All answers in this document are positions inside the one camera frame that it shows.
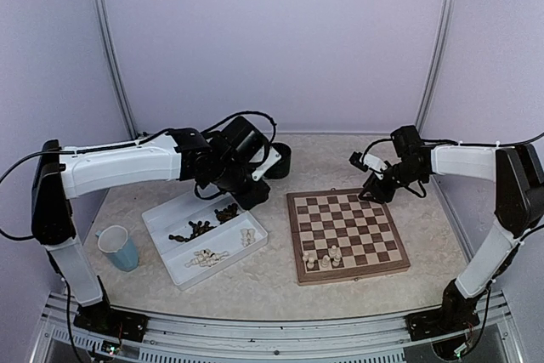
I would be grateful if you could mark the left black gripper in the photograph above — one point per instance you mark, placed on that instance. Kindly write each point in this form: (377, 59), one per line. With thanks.
(254, 199)

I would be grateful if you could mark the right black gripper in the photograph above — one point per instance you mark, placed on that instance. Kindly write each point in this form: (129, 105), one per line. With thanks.
(382, 194)

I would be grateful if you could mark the wooden chess board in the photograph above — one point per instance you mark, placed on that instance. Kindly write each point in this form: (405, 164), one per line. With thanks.
(363, 231)

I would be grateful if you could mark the white plastic tray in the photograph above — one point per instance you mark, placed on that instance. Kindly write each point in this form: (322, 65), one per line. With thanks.
(172, 217)

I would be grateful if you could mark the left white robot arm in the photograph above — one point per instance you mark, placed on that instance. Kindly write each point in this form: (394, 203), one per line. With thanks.
(66, 173)

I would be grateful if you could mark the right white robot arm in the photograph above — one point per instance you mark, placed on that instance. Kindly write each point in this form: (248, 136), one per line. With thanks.
(512, 174)

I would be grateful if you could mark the dark chess pieces pile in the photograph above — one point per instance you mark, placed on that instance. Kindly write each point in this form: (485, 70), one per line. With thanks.
(202, 227)

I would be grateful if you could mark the white chess pieces pile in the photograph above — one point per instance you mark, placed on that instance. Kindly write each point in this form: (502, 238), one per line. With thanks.
(206, 258)

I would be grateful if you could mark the dark green cup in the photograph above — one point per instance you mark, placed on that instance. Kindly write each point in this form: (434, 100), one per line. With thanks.
(282, 168)

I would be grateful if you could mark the white pawns group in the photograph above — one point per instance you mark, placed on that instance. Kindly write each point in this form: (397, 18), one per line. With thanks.
(247, 237)

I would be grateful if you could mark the light blue pitcher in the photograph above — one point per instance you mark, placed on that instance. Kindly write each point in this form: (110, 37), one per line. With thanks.
(117, 245)

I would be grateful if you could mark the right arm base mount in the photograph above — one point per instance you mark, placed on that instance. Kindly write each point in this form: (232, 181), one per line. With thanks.
(434, 323)

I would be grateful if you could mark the aluminium front rail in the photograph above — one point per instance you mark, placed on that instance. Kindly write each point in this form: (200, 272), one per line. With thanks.
(177, 338)

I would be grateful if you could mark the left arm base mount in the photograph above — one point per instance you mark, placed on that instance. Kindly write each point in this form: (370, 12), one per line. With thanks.
(115, 323)

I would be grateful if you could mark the right aluminium frame post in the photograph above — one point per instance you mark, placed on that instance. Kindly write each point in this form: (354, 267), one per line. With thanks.
(439, 46)

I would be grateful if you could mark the aluminium frame post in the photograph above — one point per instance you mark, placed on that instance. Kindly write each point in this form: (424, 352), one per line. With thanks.
(439, 46)
(114, 69)

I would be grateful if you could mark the left aluminium frame post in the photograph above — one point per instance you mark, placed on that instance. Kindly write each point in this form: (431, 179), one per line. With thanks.
(114, 69)

